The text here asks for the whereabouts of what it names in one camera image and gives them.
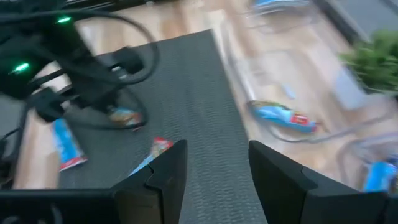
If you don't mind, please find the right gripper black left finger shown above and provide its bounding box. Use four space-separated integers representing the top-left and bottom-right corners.
113 139 188 224

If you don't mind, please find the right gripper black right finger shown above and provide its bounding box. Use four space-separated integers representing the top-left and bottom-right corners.
248 139 389 224

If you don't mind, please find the blue red snack bag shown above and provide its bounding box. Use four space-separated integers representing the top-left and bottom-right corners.
129 136 174 177

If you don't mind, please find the blue granola bar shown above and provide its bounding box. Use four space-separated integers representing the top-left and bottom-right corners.
51 118 88 172
363 158 398 193
253 0 312 9

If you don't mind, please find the dark grey woven mat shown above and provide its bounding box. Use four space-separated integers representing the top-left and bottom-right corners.
57 29 268 224

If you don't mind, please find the green plant in white pot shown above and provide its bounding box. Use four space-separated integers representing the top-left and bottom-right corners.
334 29 398 110

